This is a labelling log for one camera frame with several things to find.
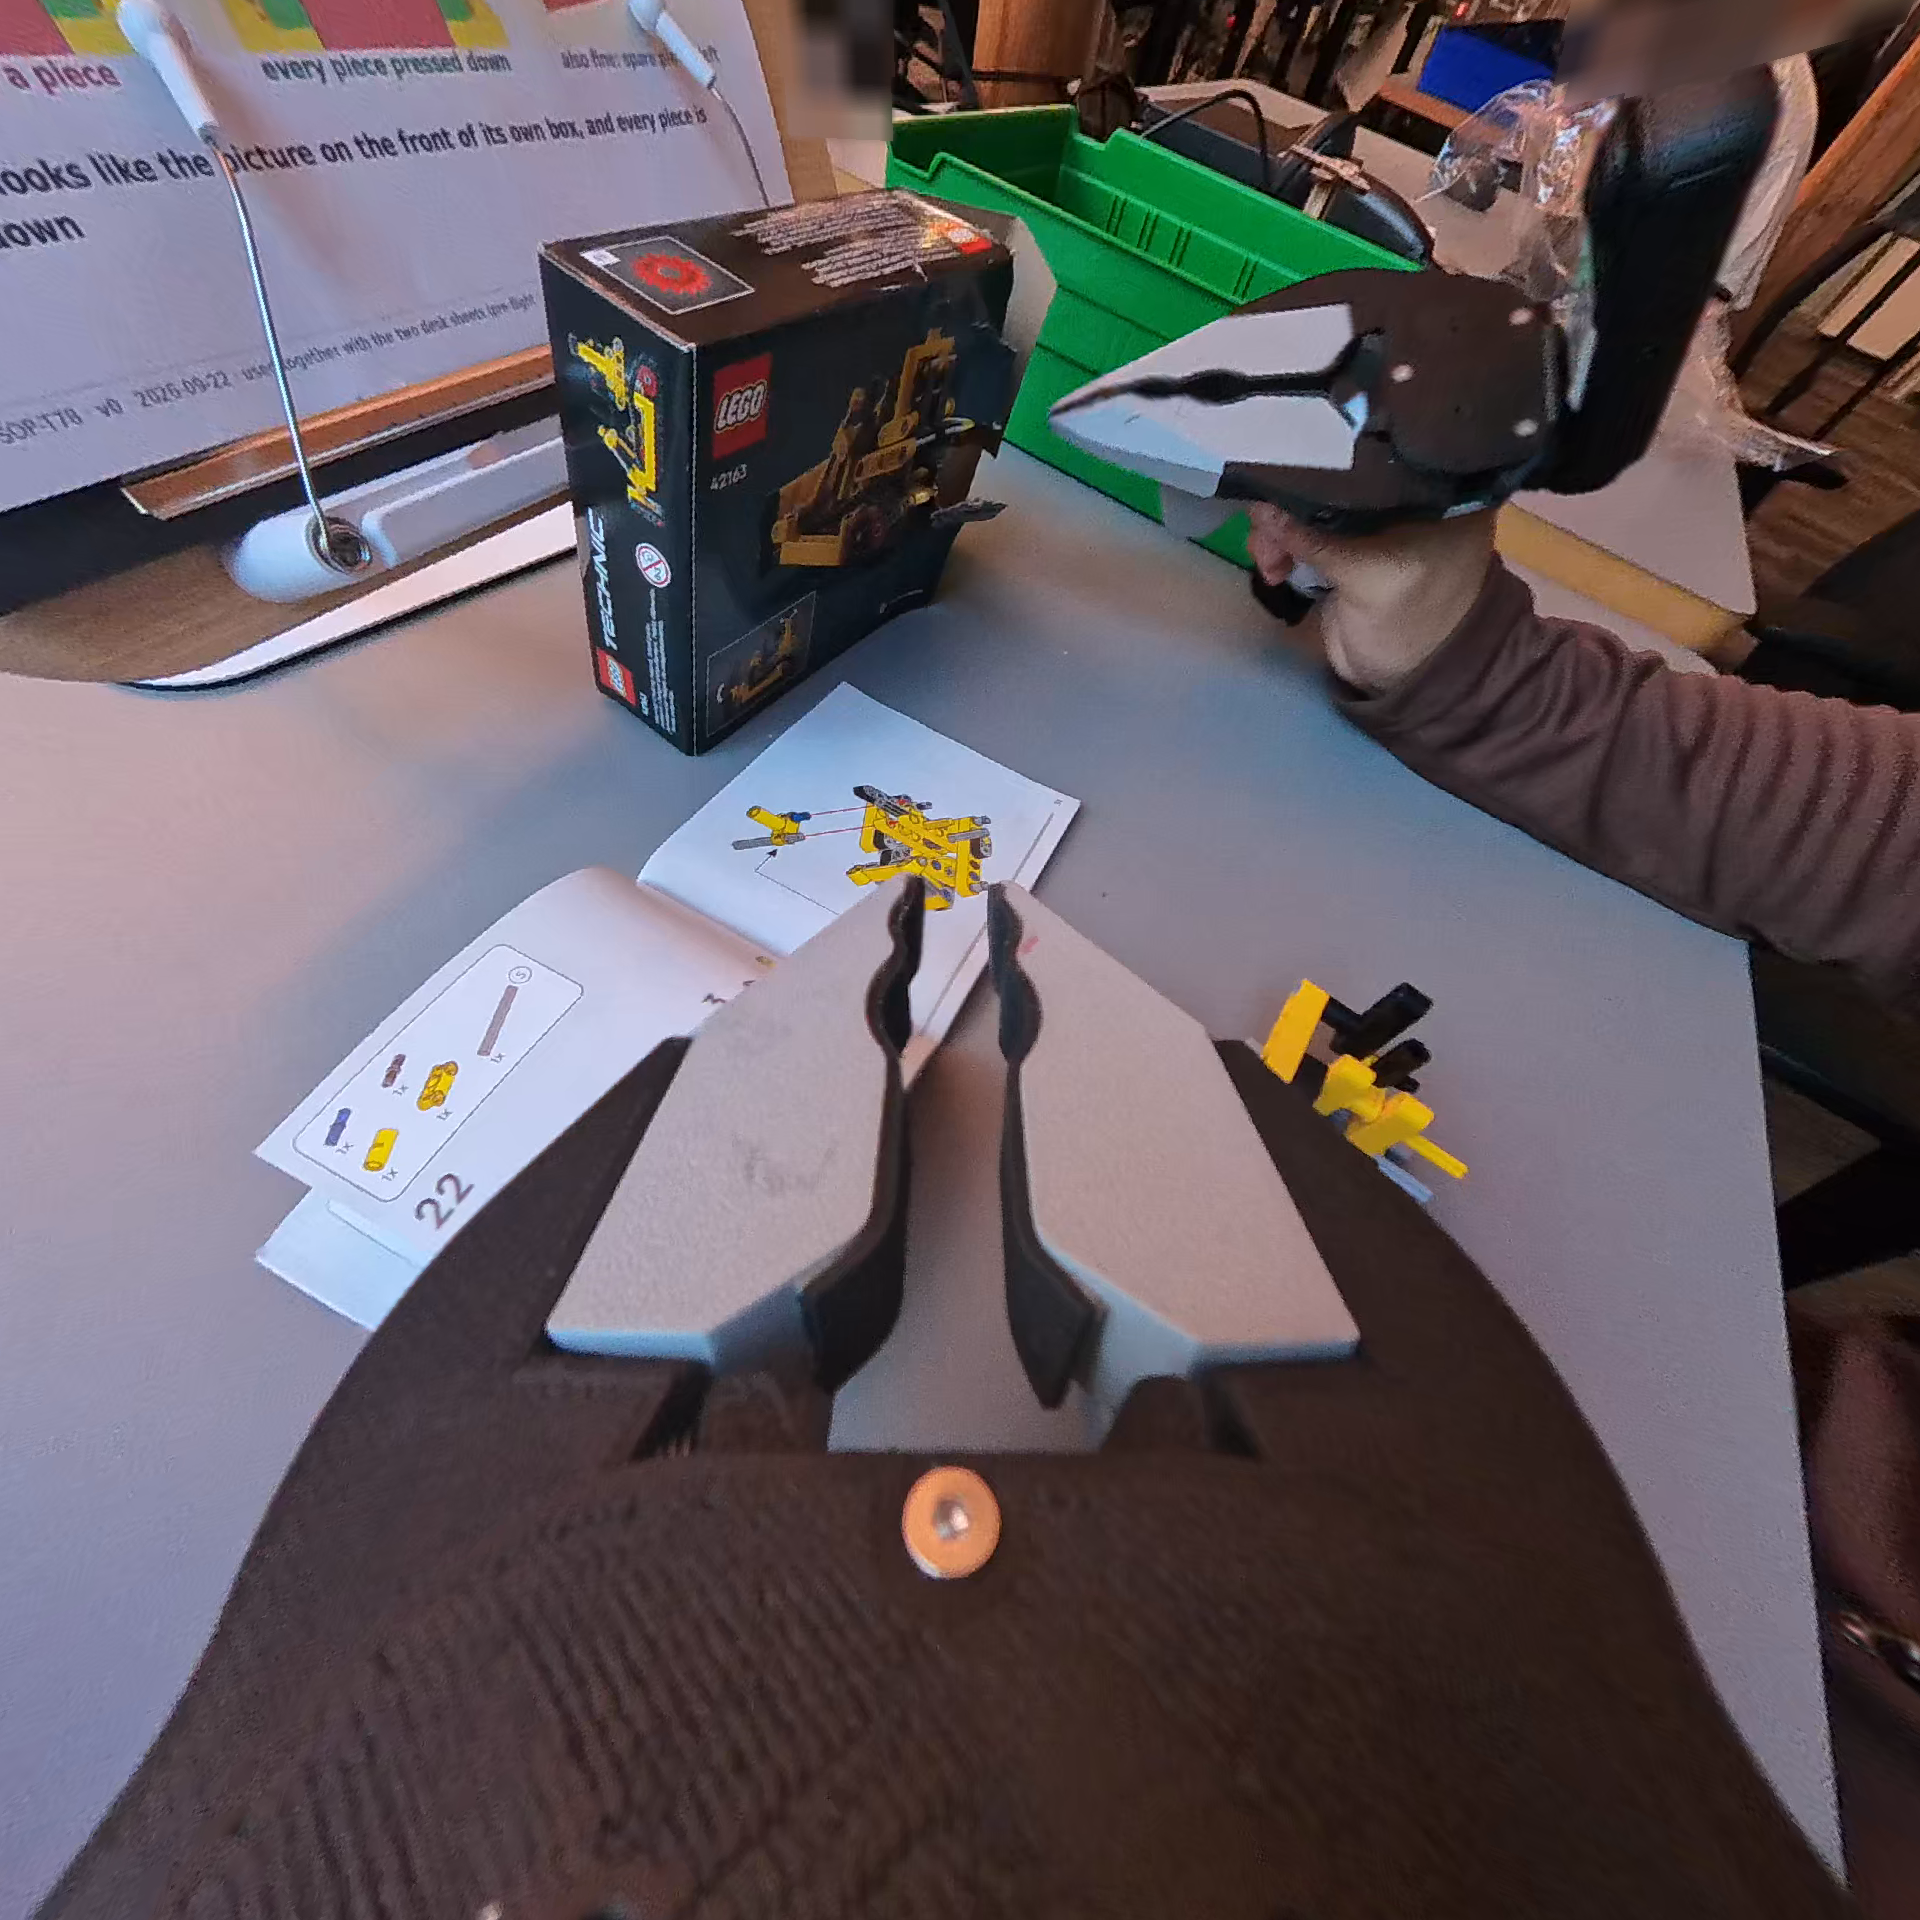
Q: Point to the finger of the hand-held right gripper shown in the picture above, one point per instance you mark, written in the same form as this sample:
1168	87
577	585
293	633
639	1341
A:
1230	438
1246	352

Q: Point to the yellow black lego model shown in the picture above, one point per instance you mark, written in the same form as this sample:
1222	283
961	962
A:
1361	1088

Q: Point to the person's lap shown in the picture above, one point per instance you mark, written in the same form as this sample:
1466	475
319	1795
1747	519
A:
1875	1501

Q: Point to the white page holder base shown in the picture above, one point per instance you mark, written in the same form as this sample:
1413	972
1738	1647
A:
435	502

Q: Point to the person's right forearm brown sleeve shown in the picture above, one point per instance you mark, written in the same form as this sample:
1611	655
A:
1652	766

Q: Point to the lego instruction booklet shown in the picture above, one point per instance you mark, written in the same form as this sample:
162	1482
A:
903	795

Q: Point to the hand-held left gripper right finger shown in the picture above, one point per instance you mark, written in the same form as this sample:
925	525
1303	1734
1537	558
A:
1172	1186

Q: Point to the green plastic bin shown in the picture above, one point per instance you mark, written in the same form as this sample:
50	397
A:
1139	241

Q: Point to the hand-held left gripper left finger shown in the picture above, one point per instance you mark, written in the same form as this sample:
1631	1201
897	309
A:
752	1156

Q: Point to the clear plastic bag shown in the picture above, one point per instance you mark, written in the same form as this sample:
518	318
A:
1515	151

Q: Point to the wooden post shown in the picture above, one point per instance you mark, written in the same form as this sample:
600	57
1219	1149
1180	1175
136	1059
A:
1036	44

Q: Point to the person's right hand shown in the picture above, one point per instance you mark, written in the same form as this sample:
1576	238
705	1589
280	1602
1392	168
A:
1394	591

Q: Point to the blue storage bin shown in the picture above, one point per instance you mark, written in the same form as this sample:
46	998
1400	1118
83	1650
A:
1488	69

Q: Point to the black lego box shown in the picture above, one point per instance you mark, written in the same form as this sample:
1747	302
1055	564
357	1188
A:
780	497

